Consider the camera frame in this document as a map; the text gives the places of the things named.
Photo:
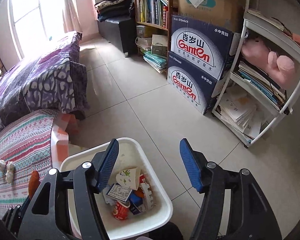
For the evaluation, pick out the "crushed white paper cup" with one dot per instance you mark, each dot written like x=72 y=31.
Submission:
x=129 y=178

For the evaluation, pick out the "upper Ganten water box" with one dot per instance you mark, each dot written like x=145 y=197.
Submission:
x=207 y=46

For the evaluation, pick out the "white wire shelf cart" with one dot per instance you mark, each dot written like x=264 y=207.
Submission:
x=251 y=103

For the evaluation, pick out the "ganten water box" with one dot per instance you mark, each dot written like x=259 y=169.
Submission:
x=198 y=87
x=207 y=46

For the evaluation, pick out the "red noodle carton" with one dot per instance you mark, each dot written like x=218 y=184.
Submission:
x=121 y=210

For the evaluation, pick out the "orange peel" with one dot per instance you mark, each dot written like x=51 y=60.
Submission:
x=33 y=183

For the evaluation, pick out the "black leather bench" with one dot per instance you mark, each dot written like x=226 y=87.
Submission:
x=121 y=32

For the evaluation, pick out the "pink curtain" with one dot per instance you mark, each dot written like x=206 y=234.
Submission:
x=70 y=17

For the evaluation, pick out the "white plastic trash bin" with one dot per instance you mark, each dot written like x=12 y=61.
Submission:
x=158 y=206

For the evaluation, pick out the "folded clothes pile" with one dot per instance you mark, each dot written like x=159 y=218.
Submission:
x=111 y=8

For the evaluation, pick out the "stained crumpled tissue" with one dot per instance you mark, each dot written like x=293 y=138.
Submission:
x=10 y=168

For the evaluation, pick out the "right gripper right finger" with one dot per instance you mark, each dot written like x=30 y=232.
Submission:
x=194 y=163

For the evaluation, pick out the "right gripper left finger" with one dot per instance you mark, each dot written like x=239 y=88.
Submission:
x=103 y=163

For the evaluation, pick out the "pink plush toy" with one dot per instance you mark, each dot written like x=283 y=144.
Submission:
x=281 y=69

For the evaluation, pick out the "purple patterned bed quilt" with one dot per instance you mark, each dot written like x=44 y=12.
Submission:
x=52 y=78

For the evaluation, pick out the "patterned striped tablecloth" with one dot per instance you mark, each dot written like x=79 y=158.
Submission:
x=27 y=144

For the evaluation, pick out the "pale blue paper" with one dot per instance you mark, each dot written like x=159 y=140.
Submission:
x=109 y=195

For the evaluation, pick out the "crumpled white tissue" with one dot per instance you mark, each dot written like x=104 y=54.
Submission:
x=2 y=166

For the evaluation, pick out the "large brown cardboard box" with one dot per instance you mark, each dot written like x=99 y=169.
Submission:
x=223 y=13

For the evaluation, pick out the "lower Ganten water box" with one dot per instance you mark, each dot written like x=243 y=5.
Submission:
x=198 y=87

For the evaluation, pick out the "white blue carton box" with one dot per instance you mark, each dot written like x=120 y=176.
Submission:
x=121 y=193

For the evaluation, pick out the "wooden bookshelf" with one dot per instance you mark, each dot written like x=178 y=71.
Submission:
x=153 y=26

